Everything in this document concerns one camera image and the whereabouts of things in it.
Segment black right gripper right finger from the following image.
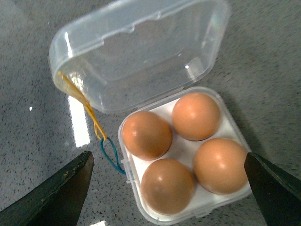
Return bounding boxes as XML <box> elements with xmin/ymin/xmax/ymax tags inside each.
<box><xmin>244</xmin><ymin>152</ymin><xmax>301</xmax><ymax>226</ymax></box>

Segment brown egg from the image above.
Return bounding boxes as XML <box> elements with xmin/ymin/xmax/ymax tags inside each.
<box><xmin>141</xmin><ymin>159</ymin><xmax>196</xmax><ymax>215</ymax></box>
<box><xmin>193</xmin><ymin>138</ymin><xmax>248</xmax><ymax>194</ymax></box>
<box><xmin>122</xmin><ymin>111</ymin><xmax>173</xmax><ymax>161</ymax></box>
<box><xmin>172</xmin><ymin>92</ymin><xmax>221</xmax><ymax>141</ymax></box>

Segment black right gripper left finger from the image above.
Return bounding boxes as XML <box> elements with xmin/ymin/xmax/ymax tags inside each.
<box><xmin>0</xmin><ymin>151</ymin><xmax>94</xmax><ymax>226</ymax></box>

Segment clear plastic egg box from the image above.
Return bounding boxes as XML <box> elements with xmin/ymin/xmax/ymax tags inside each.
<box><xmin>48</xmin><ymin>0</ymin><xmax>253</xmax><ymax>226</ymax></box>

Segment yellow rubber band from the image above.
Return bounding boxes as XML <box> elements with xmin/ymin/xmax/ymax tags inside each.
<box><xmin>58</xmin><ymin>71</ymin><xmax>107</xmax><ymax>141</ymax></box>

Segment brown egg in box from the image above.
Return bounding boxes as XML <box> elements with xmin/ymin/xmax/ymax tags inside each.
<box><xmin>193</xmin><ymin>138</ymin><xmax>248</xmax><ymax>194</ymax></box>
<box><xmin>122</xmin><ymin>111</ymin><xmax>173</xmax><ymax>161</ymax></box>
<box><xmin>172</xmin><ymin>92</ymin><xmax>221</xmax><ymax>141</ymax></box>

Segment blue rubber band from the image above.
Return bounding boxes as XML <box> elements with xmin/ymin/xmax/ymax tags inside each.
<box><xmin>100</xmin><ymin>137</ymin><xmax>127</xmax><ymax>175</ymax></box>

